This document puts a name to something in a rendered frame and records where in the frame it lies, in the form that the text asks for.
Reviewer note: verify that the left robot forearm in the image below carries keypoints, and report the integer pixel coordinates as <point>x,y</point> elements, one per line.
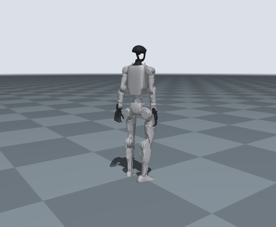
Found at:
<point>120,98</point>

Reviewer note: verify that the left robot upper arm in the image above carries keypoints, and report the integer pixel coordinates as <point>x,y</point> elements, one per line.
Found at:
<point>124,79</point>

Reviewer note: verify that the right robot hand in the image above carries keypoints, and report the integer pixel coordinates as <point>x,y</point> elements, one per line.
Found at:
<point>155,115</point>

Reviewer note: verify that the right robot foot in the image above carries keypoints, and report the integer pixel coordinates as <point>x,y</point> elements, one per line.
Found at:
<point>142,179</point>

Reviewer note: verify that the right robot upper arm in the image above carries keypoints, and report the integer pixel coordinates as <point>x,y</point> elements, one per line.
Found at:
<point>150,71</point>

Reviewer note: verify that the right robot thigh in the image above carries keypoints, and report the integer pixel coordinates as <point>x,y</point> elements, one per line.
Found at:
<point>149,128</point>

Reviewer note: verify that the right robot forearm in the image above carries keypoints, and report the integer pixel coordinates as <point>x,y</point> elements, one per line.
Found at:
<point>153,99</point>

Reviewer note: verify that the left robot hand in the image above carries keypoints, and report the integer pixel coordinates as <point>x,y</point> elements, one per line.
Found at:
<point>118,114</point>

